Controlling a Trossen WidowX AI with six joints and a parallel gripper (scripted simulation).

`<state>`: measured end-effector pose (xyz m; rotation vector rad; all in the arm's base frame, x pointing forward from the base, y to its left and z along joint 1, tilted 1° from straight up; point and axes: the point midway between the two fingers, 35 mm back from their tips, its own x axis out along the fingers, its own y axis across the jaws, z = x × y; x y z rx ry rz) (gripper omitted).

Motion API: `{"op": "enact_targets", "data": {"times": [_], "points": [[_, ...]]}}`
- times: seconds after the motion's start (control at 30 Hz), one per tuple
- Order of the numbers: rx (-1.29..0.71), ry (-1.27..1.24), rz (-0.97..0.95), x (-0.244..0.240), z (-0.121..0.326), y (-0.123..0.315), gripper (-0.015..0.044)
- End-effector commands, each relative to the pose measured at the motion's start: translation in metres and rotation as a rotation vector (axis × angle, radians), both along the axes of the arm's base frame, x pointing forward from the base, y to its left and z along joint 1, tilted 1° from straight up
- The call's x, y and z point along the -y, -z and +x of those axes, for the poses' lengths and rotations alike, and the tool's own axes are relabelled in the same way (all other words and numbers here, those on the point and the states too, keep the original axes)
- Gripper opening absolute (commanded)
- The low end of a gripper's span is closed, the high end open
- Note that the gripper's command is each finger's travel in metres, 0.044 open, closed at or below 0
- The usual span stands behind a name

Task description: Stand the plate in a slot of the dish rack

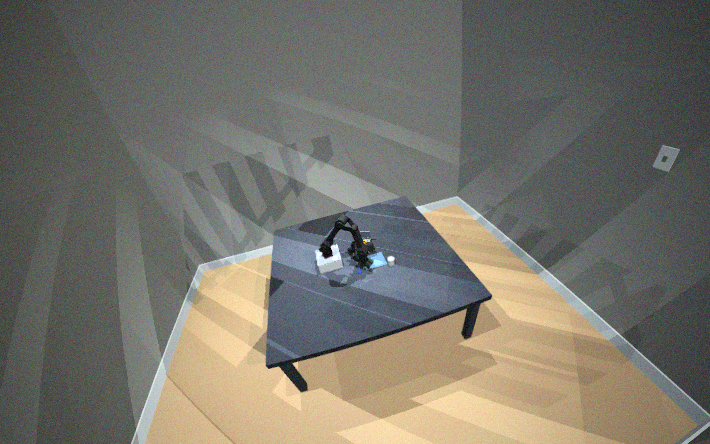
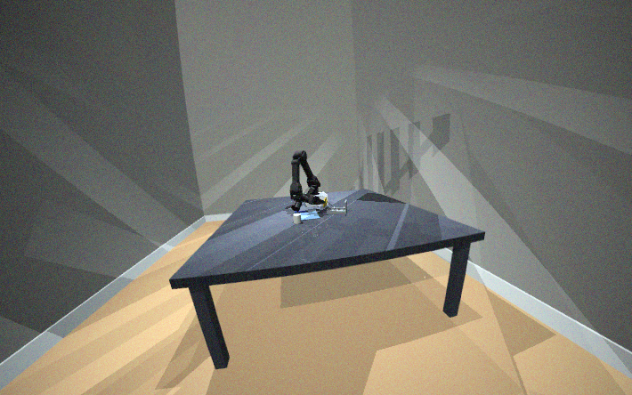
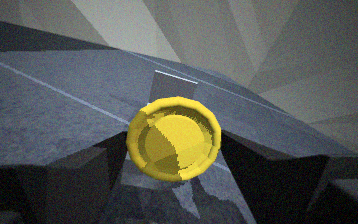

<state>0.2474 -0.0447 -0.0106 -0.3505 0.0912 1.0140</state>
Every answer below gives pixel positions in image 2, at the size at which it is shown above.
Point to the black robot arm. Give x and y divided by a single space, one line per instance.
299 157

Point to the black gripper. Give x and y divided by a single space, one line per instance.
313 200

